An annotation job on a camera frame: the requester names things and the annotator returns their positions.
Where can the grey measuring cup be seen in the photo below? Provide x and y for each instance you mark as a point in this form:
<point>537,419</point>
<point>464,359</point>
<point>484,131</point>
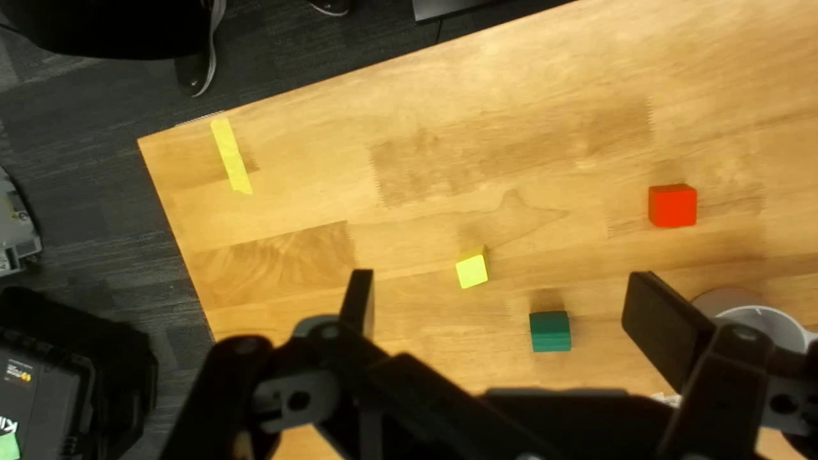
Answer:
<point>723,301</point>

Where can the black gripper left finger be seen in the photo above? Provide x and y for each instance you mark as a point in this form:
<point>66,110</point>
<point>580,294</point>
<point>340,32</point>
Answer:
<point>255,410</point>

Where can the red cube block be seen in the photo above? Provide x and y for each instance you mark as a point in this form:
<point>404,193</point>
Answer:
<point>673,206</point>

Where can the white ABB robot base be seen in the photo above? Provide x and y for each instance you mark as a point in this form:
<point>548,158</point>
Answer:
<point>16,231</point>

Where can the green block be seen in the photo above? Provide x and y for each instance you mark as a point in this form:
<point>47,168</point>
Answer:
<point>551,333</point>

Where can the yellow tape strip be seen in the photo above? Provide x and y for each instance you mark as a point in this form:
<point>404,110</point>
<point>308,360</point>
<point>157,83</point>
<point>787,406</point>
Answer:
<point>230,156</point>

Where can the yellow cube block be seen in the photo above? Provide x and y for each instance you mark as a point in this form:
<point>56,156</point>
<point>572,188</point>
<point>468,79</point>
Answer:
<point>470,271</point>

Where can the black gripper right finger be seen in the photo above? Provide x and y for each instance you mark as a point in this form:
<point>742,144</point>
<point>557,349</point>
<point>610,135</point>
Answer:
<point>673,327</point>

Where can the black office chair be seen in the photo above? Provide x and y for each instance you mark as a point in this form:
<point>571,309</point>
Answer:
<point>103,25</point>

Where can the black equipment case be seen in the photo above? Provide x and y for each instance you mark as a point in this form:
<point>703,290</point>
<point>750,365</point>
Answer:
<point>78,374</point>

